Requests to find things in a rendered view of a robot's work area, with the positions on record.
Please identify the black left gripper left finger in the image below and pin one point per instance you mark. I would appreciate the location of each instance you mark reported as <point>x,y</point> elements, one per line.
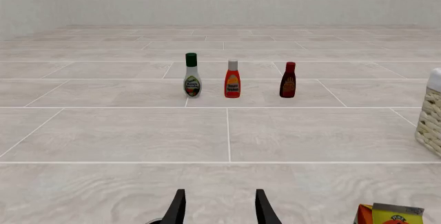
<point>176,209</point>

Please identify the yellow orange juice carton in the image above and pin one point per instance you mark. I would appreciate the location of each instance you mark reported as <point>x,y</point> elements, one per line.
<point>389,215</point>

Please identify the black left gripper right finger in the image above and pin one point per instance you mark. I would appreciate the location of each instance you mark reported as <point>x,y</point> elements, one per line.
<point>265,209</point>

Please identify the red ketchup bottle grey cap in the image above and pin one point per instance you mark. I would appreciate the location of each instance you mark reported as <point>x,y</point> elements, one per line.
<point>232,82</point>

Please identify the woven wicker basket white lining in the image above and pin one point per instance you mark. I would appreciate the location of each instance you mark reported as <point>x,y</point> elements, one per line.
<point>430,115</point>

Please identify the dark red sauce bottle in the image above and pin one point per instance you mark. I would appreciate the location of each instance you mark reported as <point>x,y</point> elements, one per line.
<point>287,82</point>

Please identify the green-capped salad dressing bottle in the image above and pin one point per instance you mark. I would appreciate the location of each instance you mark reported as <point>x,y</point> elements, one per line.
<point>192,78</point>

